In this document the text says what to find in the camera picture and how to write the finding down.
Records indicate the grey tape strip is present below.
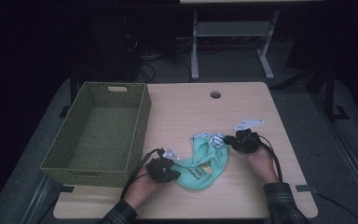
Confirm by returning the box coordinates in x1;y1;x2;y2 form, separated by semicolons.
295;184;319;194

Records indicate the green woven basket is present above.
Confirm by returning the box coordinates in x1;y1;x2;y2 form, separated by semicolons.
39;81;152;189

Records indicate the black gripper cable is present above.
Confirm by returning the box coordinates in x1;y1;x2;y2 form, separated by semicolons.
256;133;284;183
119;147;166;201

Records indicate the mint garment with striped collar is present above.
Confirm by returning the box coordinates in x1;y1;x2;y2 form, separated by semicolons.
171;132;230;191

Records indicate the white metal desk frame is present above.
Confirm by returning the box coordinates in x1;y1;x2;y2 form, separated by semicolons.
179;0;324;81

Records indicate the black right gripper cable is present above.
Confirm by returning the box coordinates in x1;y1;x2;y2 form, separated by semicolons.
256;133;284;183

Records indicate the black cable on floor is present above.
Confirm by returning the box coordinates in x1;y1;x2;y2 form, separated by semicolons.
315;192;358;224

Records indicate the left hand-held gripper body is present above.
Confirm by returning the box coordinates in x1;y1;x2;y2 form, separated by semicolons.
145;147;181;184

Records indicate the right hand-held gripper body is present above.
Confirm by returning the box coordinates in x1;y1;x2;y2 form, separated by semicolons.
229;119;266;154

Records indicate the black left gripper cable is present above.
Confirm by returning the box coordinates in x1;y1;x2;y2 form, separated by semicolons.
119;147;166;201

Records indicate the black metal frame post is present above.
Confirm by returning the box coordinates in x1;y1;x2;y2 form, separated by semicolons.
322;60;351;122

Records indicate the tangle of black floor cables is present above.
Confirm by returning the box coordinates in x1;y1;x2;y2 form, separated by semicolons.
124;34;194;84

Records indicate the person's right hand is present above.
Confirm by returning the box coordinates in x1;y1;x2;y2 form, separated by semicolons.
245;146;281;186

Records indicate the person's left hand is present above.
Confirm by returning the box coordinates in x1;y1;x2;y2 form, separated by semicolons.
122;169;171;210

